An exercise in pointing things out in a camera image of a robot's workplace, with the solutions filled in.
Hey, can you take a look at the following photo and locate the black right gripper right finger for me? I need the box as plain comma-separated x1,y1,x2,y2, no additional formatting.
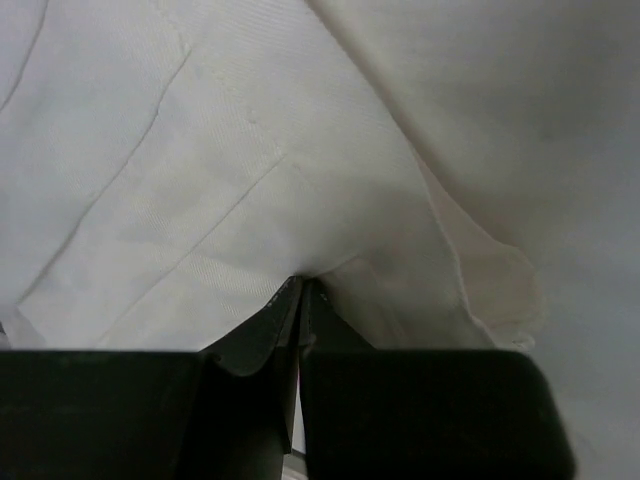
299,280,577,479

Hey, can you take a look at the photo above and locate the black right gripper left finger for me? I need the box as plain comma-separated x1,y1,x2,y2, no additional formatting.
1,277,302,479

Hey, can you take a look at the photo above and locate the white pleated skirt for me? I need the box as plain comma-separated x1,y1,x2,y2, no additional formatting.
0,0,640,355

